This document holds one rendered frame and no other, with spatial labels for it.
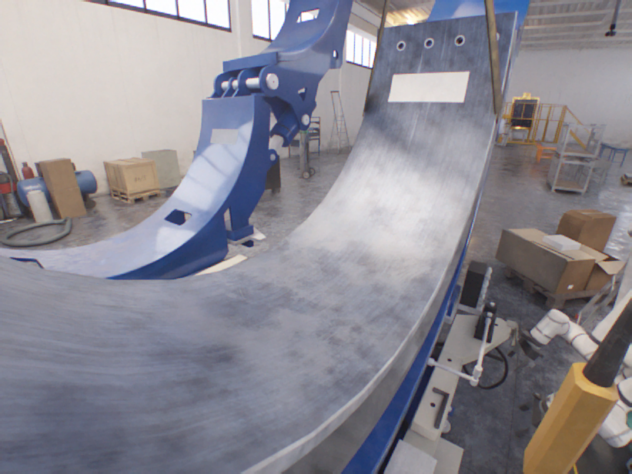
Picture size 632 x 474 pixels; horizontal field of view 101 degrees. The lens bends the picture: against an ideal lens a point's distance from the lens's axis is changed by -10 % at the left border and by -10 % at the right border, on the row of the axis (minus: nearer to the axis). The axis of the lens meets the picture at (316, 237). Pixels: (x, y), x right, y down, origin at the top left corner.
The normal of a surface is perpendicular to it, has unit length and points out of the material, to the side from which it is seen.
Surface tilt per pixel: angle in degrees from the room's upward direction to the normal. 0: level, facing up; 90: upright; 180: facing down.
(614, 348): 86
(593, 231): 90
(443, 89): 75
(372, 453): 9
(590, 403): 90
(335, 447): 15
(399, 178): 45
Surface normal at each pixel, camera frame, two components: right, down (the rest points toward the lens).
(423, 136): -0.48, -0.26
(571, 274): 0.12, 0.39
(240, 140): -0.53, -0.06
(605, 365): -0.77, 0.18
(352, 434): 0.15, -0.97
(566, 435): -0.58, 0.33
